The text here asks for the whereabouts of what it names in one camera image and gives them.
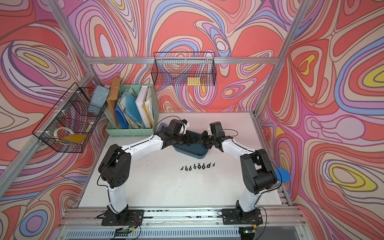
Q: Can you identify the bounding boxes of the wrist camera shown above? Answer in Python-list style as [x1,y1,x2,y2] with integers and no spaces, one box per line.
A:
[179,119,189,135]
[210,122,225,138]

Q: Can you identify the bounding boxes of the brown cardboard folder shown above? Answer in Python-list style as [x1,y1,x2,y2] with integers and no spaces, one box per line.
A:
[107,77,121,128]

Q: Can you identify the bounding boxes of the black wire basket back wall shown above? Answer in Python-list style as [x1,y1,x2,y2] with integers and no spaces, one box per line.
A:
[151,51,217,86]

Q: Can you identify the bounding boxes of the black wire basket wall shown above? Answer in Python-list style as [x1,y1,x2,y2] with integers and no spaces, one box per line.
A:
[151,51,217,86]
[33,83,107,153]

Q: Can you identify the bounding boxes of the grey blue sponge pad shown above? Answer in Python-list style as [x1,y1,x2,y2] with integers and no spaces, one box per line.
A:
[90,86,110,108]

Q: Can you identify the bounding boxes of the dark teal storage box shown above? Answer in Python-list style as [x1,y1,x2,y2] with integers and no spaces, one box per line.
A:
[173,131,209,159]

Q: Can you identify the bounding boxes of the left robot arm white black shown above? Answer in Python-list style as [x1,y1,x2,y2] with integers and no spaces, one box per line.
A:
[98,119,189,216]

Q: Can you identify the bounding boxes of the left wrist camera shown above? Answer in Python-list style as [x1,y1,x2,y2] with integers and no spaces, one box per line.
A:
[179,119,189,135]

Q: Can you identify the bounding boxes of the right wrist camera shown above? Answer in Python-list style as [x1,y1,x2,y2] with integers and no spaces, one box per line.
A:
[210,122,225,138]

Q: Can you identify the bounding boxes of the grey blue hole punch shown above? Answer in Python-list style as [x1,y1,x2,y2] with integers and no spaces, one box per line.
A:
[157,123,168,132]

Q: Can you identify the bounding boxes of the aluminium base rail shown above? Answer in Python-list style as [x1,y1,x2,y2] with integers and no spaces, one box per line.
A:
[52,205,314,240]

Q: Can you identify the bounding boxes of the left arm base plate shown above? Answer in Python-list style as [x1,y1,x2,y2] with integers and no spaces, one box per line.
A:
[101,209,144,227]

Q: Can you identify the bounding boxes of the clear tube blue cap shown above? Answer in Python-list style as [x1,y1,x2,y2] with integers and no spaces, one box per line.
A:
[275,168,291,184]

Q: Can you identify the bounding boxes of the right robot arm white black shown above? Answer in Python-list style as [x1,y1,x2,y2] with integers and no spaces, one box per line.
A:
[200,122,283,219]

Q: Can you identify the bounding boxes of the green plastic file organizer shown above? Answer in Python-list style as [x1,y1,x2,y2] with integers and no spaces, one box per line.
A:
[107,85,160,137]

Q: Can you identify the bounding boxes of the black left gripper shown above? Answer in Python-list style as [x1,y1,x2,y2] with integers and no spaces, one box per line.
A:
[171,131,199,145]

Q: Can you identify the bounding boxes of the blue folder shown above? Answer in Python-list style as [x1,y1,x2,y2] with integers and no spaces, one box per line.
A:
[115,92,142,129]

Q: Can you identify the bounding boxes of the white binder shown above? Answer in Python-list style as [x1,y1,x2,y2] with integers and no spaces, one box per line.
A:
[136,86,152,129]

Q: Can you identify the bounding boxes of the yellow card in basket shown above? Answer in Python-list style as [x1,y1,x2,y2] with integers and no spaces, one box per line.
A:
[62,134,87,144]

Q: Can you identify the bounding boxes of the yellow sticky note pad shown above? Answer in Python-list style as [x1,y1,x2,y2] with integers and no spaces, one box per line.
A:
[187,77,202,86]

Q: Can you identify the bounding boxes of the black wire basket left wall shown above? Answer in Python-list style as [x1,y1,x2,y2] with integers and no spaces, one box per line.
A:
[33,83,107,153]

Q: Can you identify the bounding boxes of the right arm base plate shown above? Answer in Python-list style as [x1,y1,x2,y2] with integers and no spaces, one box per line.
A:
[221,208,264,226]

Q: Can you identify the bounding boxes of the white tape roll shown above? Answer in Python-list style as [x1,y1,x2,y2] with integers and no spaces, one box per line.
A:
[54,127,74,139]

